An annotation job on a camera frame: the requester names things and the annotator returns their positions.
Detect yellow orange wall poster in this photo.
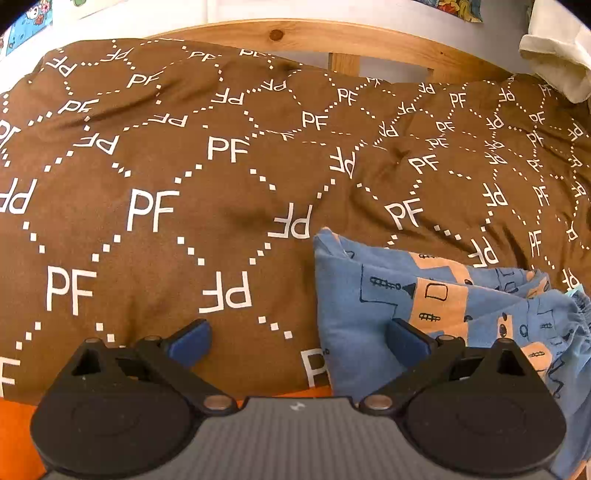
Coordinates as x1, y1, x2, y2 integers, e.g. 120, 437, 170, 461
413, 0, 486, 23

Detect blue pants with orange patches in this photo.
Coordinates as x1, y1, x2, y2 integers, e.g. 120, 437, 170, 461
313, 227, 591, 480

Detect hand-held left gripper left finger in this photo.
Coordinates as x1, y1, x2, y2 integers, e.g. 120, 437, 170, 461
59, 318, 236, 417

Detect white wall poster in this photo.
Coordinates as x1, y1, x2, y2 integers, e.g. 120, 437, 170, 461
69, 0, 131, 20

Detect blue cartoon wall poster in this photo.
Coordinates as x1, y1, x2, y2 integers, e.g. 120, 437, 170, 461
0, 0, 55, 58

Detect white cloth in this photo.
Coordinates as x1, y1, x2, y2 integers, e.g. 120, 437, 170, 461
518, 0, 591, 104

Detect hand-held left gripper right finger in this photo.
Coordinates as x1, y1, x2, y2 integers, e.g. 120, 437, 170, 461
358, 318, 540, 415

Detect orange bed sheet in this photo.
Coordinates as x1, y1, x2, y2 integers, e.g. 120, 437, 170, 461
0, 387, 334, 480

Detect brown printed blanket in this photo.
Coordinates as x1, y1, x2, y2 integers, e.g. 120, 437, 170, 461
0, 36, 591, 401

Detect wooden bed headboard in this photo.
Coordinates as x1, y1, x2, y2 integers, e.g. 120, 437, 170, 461
143, 18, 514, 86

